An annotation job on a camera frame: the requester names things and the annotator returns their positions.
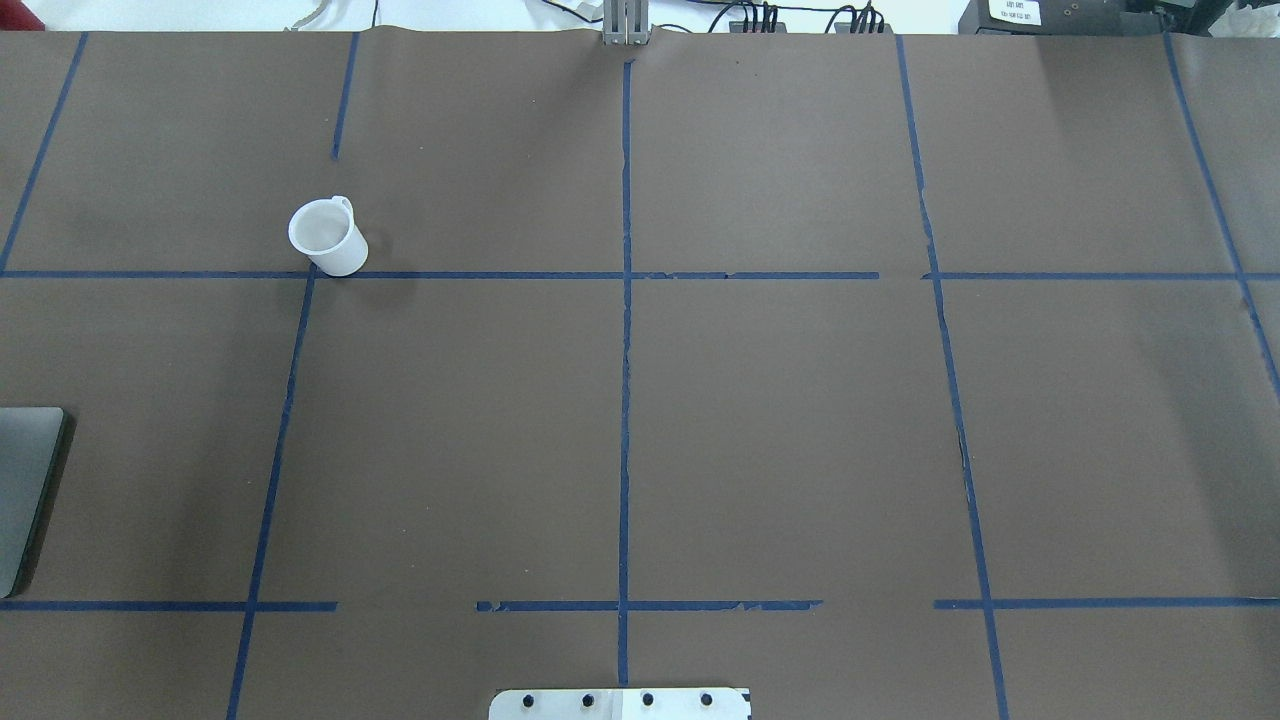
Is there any aluminium frame post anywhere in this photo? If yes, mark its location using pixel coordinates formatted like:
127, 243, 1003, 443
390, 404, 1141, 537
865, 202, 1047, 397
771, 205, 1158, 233
602, 0, 652, 46

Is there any brown paper table cover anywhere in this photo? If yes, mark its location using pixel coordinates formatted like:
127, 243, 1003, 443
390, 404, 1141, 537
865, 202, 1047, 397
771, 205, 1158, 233
3, 27, 1277, 719

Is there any black box device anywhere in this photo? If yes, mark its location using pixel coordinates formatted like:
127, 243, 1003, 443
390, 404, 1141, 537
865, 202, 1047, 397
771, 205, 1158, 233
957, 1, 1165, 37

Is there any white plastic cup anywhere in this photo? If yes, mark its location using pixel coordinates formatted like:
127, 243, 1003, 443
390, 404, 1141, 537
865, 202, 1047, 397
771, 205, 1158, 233
287, 195, 369, 277

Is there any black usb hub left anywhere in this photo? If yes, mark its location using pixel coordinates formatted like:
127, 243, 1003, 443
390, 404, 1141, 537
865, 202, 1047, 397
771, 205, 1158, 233
727, 1, 785, 35

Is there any black usb hub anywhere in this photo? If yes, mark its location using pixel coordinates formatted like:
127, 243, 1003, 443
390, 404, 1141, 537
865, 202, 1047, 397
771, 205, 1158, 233
727, 1, 785, 35
824, 1, 891, 35

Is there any silver closed laptop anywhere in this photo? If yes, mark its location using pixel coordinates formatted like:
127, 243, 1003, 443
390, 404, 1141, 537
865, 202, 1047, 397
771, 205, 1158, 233
1, 407, 68, 600

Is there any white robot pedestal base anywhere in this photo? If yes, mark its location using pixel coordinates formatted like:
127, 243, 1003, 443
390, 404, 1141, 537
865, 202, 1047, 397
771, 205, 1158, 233
488, 687, 753, 719

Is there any black usb hub right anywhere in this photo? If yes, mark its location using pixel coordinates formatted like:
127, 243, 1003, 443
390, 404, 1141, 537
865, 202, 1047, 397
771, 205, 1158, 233
824, 1, 891, 35

